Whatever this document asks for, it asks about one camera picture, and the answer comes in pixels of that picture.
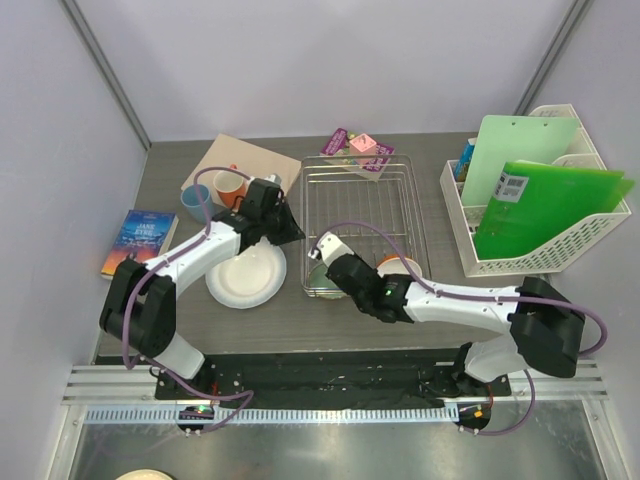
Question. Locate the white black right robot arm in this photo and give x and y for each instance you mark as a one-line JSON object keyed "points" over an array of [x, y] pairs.
{"points": [[535, 326]]}

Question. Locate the purple paperback book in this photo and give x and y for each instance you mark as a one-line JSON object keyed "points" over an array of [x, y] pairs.
{"points": [[370, 167]]}

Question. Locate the light green clipboard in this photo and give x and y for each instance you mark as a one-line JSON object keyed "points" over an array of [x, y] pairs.
{"points": [[503, 139]]}

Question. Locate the blue plastic cup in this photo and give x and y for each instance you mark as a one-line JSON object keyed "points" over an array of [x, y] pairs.
{"points": [[198, 202]]}

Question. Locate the blue Jane Eyre book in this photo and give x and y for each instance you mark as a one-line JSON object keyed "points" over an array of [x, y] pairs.
{"points": [[143, 235]]}

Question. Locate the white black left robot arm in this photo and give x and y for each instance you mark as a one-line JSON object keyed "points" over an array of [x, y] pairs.
{"points": [[140, 309]]}

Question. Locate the white plastic file organizer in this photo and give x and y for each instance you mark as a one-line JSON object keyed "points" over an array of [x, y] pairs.
{"points": [[556, 254]]}

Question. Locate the metal wire dish rack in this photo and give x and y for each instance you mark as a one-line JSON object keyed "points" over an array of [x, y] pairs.
{"points": [[334, 199]]}

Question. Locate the blue white carton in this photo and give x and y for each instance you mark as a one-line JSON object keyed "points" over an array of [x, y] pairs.
{"points": [[461, 168]]}

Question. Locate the cream round plate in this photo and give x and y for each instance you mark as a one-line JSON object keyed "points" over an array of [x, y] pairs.
{"points": [[144, 474]]}

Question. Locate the pink cube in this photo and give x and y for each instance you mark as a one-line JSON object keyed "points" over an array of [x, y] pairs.
{"points": [[362, 144]]}

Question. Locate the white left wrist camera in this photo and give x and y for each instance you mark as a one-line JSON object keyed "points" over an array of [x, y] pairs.
{"points": [[273, 180]]}

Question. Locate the green ceramic bowl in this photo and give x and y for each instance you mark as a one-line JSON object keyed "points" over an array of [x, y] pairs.
{"points": [[320, 286]]}

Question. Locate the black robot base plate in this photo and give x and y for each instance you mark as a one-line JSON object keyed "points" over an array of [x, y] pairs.
{"points": [[354, 380]]}

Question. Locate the orange ceramic mug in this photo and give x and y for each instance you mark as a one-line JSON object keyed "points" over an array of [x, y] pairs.
{"points": [[230, 185]]}

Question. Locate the white slotted cable duct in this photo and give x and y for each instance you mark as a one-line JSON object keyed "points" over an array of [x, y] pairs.
{"points": [[196, 414]]}

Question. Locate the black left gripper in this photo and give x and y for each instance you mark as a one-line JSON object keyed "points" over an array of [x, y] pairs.
{"points": [[291, 232]]}

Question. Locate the bright green plastic folder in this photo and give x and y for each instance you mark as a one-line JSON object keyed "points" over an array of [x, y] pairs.
{"points": [[533, 202]]}

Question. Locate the orange white ceramic bowl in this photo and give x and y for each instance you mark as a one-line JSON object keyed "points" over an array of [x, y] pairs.
{"points": [[394, 265]]}

